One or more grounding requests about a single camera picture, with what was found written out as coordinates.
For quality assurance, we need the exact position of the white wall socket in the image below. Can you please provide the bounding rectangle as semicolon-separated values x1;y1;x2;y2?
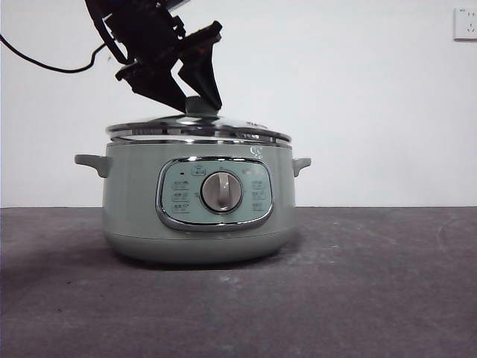
453;7;477;43

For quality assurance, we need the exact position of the black cable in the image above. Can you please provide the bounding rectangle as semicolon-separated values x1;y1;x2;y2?
0;34;110;74

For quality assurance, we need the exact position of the sage green electric pot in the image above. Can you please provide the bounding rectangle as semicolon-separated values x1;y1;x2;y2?
73;136;312;266

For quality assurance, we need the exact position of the glass lid with green knob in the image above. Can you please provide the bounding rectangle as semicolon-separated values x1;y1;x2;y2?
105;95;290;145

